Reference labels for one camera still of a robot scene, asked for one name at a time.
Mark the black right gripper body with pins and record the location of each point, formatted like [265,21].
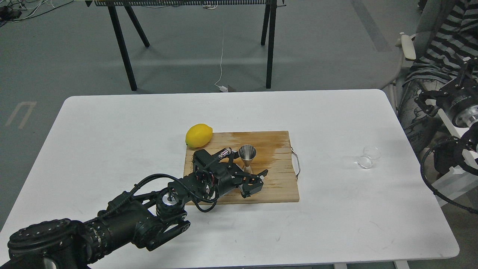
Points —
[459,102]

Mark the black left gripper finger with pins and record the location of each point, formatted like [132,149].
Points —
[243,176]
[250,186]

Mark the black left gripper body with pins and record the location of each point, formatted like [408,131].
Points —
[221,173]

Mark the steel double jigger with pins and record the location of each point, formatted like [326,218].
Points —
[247,153]

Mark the small clear glass cup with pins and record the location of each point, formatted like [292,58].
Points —
[369,155]

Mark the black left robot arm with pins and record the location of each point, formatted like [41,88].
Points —
[148,216]

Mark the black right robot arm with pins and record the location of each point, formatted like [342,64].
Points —
[427,102]

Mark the person in striped shirt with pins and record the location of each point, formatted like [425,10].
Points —
[454,40]

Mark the wooden cutting board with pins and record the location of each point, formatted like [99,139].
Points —
[274,153]

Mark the yellow lemon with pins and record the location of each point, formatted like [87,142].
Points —
[198,135]

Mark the white chair armrest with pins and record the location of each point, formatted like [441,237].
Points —
[405,42]

